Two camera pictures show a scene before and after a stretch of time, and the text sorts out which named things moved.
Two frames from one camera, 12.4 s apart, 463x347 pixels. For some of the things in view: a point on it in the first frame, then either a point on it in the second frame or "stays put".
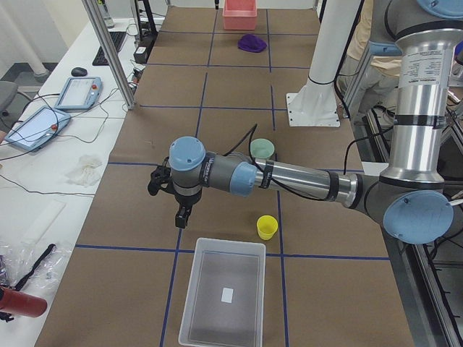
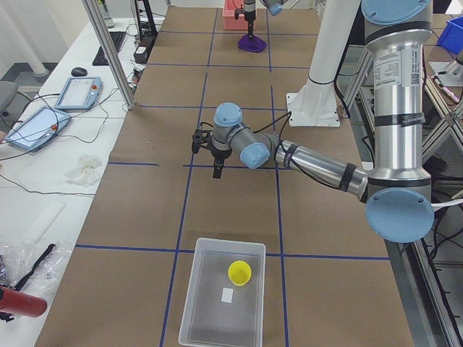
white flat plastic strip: x=44 y=221 stays put
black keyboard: x=100 y=58 stays put
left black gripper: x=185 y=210 to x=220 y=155
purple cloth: x=250 y=43 stays put
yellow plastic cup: x=267 y=226 to x=239 y=273
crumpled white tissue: x=85 y=172 stays put
